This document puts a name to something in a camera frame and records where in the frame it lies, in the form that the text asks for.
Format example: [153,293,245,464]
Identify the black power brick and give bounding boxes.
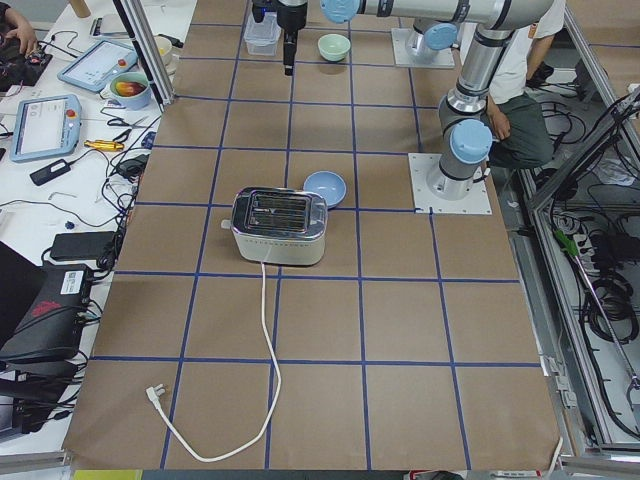
[49,231,115,261]

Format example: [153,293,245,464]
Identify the clear plastic lidded container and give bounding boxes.
[244,12,281,57]

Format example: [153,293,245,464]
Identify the blue bowl with fruit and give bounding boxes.
[109,72,151,110]

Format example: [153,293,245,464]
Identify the black power adapter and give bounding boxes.
[30,159,71,186]

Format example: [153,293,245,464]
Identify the silver white toaster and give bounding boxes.
[221,186,328,266]

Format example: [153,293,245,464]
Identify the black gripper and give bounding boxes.
[277,0,306,76]

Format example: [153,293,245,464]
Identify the aluminium frame post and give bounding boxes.
[113,0,175,108]

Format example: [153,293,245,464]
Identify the teach pendant tablet near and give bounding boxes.
[9,94,82,163]

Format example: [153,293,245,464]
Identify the black scissors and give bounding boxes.
[106,116,147,143]

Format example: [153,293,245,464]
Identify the green handled grabber tool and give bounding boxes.
[553,229,639,390]

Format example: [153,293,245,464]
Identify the orange handled tool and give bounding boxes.
[84,140,125,152]

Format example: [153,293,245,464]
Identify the cream bowl with lemon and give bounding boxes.
[154,35,173,68]

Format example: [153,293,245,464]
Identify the green bowl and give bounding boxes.
[317,33,351,62]

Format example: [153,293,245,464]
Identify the white toaster power cord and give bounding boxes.
[144,260,283,463]

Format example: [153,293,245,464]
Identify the person in white shirt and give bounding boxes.
[486,1,566,170]

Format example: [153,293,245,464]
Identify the teach pendant tablet far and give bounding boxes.
[57,40,138,93]

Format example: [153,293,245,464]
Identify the black laptop computer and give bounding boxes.
[1,244,91,364]

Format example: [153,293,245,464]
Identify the teach pendant tablet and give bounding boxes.
[57,40,138,93]
[9,94,82,163]

